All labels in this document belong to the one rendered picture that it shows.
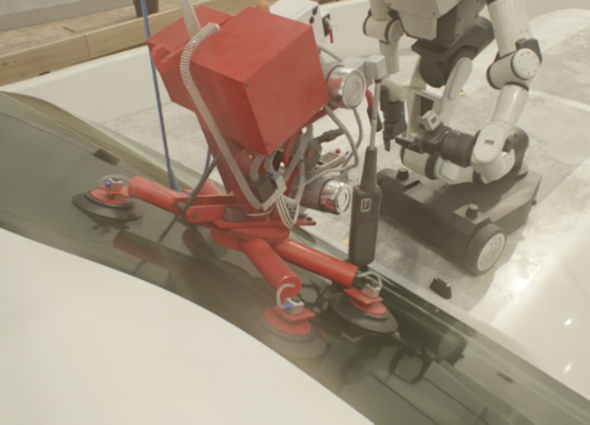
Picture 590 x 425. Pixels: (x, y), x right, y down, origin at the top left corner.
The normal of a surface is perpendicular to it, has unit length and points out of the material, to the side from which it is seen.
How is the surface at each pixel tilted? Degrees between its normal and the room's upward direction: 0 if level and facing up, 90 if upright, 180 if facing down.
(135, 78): 90
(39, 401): 21
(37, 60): 90
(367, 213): 90
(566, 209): 0
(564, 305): 12
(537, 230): 0
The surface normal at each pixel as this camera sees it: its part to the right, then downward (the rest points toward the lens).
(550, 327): 0.18, -0.75
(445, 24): 0.06, 0.83
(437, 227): -0.76, 0.33
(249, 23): -0.20, -0.66
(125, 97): 0.70, 0.40
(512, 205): 0.03, -0.84
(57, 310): 0.30, -0.91
